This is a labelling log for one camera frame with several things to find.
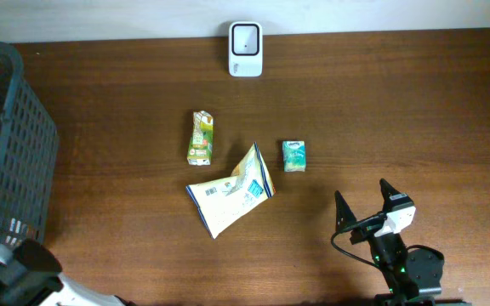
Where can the colourful items inside basket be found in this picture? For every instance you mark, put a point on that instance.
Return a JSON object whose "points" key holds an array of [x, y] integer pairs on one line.
{"points": [[19, 231]]}

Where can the white barcode scanner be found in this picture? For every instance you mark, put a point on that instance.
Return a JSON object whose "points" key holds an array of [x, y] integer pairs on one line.
{"points": [[245, 49]]}

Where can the small green tissue pack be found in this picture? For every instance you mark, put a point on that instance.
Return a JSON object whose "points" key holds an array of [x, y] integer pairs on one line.
{"points": [[294, 156]]}

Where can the dark grey plastic basket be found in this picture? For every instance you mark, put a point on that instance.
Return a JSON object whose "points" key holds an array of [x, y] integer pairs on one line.
{"points": [[29, 143]]}

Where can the yellow white snack bag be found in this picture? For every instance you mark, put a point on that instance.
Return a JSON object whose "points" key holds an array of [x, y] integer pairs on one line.
{"points": [[221, 202]]}

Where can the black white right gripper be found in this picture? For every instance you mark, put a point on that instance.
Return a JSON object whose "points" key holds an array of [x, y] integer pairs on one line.
{"points": [[344, 216]]}

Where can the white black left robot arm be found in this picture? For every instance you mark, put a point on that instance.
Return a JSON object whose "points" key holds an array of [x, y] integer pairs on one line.
{"points": [[30, 275]]}

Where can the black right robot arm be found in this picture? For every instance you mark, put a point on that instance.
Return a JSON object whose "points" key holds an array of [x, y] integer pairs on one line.
{"points": [[412, 273]]}

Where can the green white juice carton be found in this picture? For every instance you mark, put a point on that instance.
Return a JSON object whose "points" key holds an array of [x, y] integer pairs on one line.
{"points": [[200, 148]]}

